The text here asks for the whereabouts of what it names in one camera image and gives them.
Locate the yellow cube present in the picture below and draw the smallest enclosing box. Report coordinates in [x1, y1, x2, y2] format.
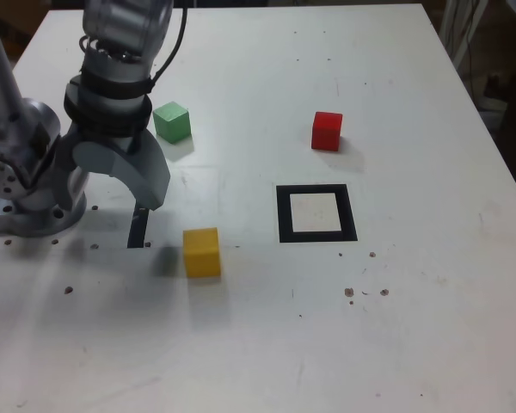
[182, 227, 222, 279]

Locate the red cube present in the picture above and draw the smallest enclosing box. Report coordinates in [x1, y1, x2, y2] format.
[310, 111, 344, 152]

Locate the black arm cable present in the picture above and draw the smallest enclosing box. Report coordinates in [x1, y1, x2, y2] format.
[151, 7, 188, 83]

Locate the green cube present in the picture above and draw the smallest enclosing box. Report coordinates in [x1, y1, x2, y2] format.
[152, 102, 193, 144]

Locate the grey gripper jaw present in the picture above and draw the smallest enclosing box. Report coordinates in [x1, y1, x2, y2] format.
[53, 125, 91, 212]
[74, 128, 172, 212]

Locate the black tape square outline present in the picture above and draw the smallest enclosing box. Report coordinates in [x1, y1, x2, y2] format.
[275, 183, 359, 244]

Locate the black tape strip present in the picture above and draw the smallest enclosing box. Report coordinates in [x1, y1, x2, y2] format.
[126, 206, 151, 250]

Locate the white metal frame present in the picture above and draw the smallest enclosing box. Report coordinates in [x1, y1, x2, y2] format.
[438, 0, 489, 73]

